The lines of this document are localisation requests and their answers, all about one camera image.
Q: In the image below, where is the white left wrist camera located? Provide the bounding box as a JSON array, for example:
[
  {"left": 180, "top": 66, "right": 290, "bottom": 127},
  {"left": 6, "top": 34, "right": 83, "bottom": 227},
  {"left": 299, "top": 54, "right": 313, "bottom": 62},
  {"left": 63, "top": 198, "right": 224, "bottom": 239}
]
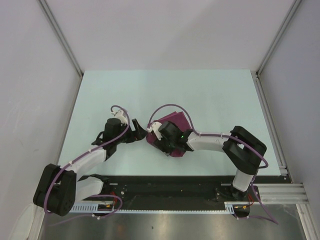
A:
[{"left": 111, "top": 109, "right": 128, "bottom": 125}]

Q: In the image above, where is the aluminium side rail right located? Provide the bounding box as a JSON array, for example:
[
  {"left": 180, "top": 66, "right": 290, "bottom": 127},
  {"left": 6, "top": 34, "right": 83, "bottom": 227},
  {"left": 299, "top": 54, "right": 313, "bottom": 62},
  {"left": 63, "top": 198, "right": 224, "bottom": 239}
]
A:
[{"left": 251, "top": 71, "right": 289, "bottom": 176}]

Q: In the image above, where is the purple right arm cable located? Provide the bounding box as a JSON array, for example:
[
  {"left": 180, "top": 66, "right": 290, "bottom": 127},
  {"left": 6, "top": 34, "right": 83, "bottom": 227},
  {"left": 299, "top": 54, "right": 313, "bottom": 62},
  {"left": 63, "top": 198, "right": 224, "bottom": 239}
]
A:
[{"left": 147, "top": 103, "right": 279, "bottom": 225}]

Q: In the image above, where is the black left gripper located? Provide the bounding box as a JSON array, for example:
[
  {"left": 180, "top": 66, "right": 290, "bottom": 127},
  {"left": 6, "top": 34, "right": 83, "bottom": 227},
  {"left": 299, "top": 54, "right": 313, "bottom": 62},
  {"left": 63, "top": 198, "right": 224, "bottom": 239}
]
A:
[{"left": 113, "top": 118, "right": 147, "bottom": 145}]

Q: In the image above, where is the purple cloth napkin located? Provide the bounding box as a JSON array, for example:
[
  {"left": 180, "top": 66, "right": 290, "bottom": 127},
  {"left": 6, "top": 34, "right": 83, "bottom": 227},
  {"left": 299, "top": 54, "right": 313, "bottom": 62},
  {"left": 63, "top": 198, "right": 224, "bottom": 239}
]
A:
[{"left": 146, "top": 111, "right": 191, "bottom": 158}]

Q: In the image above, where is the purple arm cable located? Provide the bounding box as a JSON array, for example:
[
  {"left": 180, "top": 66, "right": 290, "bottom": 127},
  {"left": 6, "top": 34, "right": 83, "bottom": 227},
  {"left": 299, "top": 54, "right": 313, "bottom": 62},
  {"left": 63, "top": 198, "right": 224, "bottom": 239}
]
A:
[
  {"left": 147, "top": 103, "right": 279, "bottom": 225},
  {"left": 43, "top": 104, "right": 131, "bottom": 227}
]

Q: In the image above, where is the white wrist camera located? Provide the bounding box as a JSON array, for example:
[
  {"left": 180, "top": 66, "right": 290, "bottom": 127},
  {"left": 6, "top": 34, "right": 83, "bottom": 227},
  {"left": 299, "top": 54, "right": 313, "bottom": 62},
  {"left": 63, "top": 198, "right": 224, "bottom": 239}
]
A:
[
  {"left": 146, "top": 121, "right": 163, "bottom": 140},
  {"left": 111, "top": 109, "right": 128, "bottom": 125}
]

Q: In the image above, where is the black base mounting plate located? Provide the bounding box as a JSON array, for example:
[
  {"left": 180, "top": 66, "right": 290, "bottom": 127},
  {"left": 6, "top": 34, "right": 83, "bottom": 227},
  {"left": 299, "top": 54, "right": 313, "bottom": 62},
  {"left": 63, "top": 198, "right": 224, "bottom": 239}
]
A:
[{"left": 84, "top": 175, "right": 292, "bottom": 210}]

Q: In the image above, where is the aluminium frame post right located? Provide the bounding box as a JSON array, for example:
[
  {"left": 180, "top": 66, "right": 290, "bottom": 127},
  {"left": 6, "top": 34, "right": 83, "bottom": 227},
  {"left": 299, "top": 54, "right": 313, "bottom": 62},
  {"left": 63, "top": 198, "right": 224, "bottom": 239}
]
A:
[{"left": 255, "top": 0, "right": 304, "bottom": 78}]

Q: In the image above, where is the aluminium frame post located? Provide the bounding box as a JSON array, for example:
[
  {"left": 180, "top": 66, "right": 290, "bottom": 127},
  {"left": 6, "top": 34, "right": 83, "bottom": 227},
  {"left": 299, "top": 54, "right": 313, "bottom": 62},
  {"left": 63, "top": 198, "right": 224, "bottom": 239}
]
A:
[
  {"left": 255, "top": 0, "right": 304, "bottom": 78},
  {"left": 37, "top": 0, "right": 84, "bottom": 79}
]

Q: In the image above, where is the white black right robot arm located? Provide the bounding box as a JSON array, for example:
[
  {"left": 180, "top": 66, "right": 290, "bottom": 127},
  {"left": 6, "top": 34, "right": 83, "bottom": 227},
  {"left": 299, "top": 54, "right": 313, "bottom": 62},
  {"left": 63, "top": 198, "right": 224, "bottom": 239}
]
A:
[{"left": 147, "top": 121, "right": 267, "bottom": 201}]

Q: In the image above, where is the light blue cable duct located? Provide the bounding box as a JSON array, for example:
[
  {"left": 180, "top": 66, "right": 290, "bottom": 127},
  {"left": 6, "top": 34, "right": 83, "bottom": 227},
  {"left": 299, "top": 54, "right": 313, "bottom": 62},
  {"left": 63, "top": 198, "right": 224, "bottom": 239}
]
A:
[{"left": 69, "top": 202, "right": 235, "bottom": 215}]

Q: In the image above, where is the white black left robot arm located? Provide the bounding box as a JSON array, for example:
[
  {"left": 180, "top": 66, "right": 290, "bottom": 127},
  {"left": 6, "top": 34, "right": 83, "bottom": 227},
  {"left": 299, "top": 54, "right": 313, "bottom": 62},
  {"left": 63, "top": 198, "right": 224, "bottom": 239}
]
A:
[{"left": 33, "top": 117, "right": 147, "bottom": 217}]

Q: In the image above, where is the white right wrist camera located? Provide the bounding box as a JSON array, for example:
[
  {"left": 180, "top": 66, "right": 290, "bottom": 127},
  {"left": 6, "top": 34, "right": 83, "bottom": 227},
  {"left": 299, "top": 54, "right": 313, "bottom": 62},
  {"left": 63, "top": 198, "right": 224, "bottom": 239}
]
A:
[{"left": 146, "top": 121, "right": 163, "bottom": 140}]

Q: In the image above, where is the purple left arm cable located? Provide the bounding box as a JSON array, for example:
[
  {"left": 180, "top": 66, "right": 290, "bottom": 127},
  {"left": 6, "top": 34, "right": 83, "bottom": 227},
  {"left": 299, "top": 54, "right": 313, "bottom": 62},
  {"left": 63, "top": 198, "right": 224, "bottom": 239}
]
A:
[{"left": 43, "top": 104, "right": 131, "bottom": 227}]

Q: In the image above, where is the aluminium frame post left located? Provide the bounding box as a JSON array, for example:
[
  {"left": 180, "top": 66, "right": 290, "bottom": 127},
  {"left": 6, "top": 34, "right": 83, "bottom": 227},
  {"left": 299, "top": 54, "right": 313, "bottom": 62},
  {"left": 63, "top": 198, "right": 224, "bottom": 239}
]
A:
[{"left": 37, "top": 0, "right": 84, "bottom": 79}]

